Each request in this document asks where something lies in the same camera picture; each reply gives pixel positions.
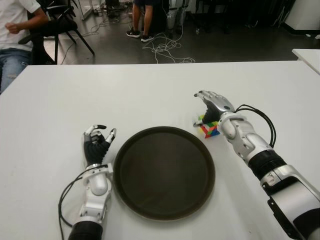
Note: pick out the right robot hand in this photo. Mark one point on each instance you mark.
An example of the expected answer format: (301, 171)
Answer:
(220, 102)

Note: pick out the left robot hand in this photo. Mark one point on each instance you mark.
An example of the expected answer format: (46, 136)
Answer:
(95, 150)

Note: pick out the multicolour Rubik's cube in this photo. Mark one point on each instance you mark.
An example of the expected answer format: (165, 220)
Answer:
(211, 131)

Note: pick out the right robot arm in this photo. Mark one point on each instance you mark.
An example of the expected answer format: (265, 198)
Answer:
(250, 142)

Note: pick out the dark round plate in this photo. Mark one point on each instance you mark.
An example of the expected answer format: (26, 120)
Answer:
(162, 175)

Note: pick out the black rolling chair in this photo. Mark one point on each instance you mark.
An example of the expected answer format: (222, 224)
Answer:
(198, 31)

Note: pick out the white side table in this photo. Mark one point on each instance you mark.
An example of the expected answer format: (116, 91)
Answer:
(310, 58)

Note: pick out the black cabinet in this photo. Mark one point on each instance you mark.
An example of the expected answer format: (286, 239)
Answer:
(158, 15)

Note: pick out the small white floor object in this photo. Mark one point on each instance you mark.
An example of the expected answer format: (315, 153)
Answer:
(316, 37)

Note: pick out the person white shirt navy sleeves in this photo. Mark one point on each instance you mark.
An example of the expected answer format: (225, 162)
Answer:
(136, 17)

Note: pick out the seated person white shirt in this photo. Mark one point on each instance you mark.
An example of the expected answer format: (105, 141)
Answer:
(12, 15)

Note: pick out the white board frame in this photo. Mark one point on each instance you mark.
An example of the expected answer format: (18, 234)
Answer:
(86, 12)

